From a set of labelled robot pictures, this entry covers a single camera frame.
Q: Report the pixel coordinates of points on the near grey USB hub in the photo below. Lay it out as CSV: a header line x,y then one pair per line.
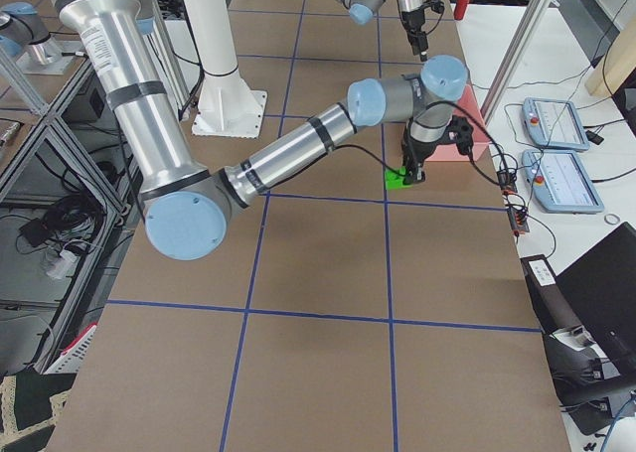
x,y
507,181

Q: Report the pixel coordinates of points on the far grey USB hub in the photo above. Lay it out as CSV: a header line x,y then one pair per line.
x,y
518,218

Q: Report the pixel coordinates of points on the teach pendant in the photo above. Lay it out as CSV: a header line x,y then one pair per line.
x,y
554,124
559,182

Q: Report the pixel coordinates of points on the upper teach pendant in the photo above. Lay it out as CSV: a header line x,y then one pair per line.
x,y
554,124

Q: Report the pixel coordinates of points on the pink plastic box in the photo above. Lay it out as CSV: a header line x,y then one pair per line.
x,y
450,152

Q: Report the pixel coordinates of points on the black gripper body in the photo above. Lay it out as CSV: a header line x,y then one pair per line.
x,y
420,149
411,21

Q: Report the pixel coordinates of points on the green block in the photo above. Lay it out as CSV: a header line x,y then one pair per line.
x,y
395,180

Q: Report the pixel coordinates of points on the grey usb hub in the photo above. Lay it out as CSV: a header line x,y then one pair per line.
x,y
507,181
518,218

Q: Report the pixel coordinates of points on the lower teach pendant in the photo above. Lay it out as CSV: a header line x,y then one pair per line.
x,y
559,182

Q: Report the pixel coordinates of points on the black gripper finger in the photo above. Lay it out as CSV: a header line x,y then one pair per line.
x,y
413,174

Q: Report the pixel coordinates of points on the aluminium frame post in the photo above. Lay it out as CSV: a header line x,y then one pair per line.
x,y
529,23

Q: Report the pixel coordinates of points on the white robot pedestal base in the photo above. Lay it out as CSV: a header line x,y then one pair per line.
x,y
227,107

